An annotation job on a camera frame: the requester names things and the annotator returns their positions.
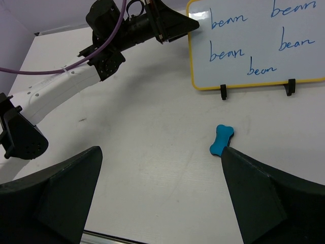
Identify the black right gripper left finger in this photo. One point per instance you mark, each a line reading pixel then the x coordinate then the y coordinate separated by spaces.
pixel 51 205

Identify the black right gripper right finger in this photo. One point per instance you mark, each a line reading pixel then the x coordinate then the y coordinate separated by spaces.
pixel 272 206

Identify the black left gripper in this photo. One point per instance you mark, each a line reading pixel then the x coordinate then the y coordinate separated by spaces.
pixel 167 24

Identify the yellow framed whiteboard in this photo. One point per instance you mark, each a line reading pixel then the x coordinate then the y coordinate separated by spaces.
pixel 255 43

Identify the blue bone shaped eraser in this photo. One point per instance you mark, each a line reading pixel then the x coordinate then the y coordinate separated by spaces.
pixel 223 138

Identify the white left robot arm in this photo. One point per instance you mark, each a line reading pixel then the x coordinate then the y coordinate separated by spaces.
pixel 114 30

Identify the aluminium front rail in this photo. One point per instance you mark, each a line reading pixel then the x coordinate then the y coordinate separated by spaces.
pixel 94 237

